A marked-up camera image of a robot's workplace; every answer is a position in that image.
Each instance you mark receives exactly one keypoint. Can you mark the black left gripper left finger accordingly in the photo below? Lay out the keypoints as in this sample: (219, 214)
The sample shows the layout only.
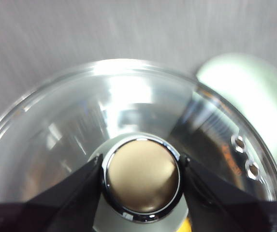
(56, 207)

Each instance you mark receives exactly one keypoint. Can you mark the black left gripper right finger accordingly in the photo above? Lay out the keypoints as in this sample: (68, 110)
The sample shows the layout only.
(225, 207)

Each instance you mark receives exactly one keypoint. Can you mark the glass lid with green knob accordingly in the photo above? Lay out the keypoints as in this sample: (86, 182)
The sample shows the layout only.
(140, 181)

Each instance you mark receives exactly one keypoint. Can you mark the pale green electric steamer pot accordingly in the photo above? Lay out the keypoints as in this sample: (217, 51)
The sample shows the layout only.
(249, 96)

